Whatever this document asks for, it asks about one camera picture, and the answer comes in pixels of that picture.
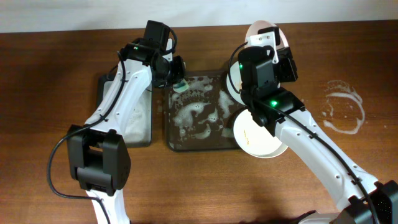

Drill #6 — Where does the green sponge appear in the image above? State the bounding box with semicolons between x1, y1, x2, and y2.
173;79;190;93

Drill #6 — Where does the pink-white plate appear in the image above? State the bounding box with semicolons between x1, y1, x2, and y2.
245;20;289;50

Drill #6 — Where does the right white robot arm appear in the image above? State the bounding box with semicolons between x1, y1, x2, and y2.
238;46;397;223

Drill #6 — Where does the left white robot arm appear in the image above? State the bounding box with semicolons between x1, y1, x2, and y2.
67;39;185;223

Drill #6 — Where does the centre black dish tray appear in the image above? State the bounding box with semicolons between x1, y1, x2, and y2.
164;70;243;152

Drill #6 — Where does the left black soapy tray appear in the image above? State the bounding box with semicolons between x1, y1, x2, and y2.
96;74;152;148

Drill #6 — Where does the front white dirty plate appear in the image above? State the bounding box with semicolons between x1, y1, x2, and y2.
233;109;288;159

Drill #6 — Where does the rear white plate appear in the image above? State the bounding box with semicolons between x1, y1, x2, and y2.
226;62;244;105

